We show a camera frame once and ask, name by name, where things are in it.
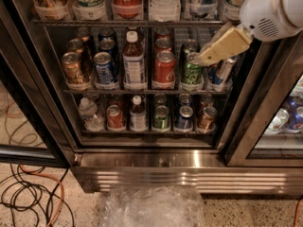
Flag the stainless steel fridge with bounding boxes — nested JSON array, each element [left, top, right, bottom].
[[0, 0, 303, 196]]

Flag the red coke can middle front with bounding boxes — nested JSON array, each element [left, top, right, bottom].
[[153, 50, 175, 83]]

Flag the gold can bottom shelf front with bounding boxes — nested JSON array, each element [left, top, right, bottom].
[[197, 106, 217, 131]]

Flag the green can middle shelf front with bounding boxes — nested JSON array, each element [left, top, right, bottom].
[[181, 52, 203, 85]]

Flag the silver blue slim can front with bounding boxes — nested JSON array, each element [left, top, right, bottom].
[[212, 56, 238, 85]]

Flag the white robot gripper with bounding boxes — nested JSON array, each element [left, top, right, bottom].
[[197, 0, 303, 66]]

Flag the clear plastic bag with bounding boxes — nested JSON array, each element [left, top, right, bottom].
[[100, 186, 205, 227]]

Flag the brown tea bottle bottom shelf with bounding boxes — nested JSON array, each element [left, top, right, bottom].
[[130, 96, 147, 131]]

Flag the orange cable left floor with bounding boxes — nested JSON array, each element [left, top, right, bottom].
[[18, 164, 65, 227]]

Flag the orange cable floor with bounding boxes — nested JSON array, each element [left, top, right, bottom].
[[18, 164, 65, 227], [293, 197, 303, 227]]

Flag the green can bottom shelf front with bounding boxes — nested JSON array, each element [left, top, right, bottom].
[[152, 105, 169, 130]]

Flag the blue can bottom shelf front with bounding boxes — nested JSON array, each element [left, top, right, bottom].
[[174, 105, 193, 130]]

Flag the orange cable right floor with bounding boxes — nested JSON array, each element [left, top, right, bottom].
[[293, 197, 303, 227]]

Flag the clear water bottle top shelf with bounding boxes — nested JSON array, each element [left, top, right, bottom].
[[149, 0, 181, 22]]

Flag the brown iced tea bottle middle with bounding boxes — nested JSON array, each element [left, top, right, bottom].
[[122, 30, 146, 84]]

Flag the red can bottom shelf front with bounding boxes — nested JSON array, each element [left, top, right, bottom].
[[106, 105, 125, 129]]

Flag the blue pepsi can middle front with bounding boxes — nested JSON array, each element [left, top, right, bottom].
[[94, 52, 117, 85]]

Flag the blue can right compartment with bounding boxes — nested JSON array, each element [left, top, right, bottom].
[[284, 106, 303, 133]]

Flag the clear water bottle shelf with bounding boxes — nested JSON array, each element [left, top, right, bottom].
[[149, 0, 181, 22], [79, 97, 104, 132]]

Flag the open glass fridge door left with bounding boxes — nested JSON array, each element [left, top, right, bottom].
[[0, 0, 75, 167]]

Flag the gold can middle shelf front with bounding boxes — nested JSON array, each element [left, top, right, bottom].
[[61, 52, 85, 84]]

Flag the clear water bottle bottom shelf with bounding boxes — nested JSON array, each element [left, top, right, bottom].
[[79, 97, 104, 132]]

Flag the black cables on floor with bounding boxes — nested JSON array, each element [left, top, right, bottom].
[[0, 164, 76, 227]]

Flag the green can shelf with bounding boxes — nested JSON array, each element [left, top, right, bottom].
[[152, 105, 169, 130], [181, 52, 203, 85]]

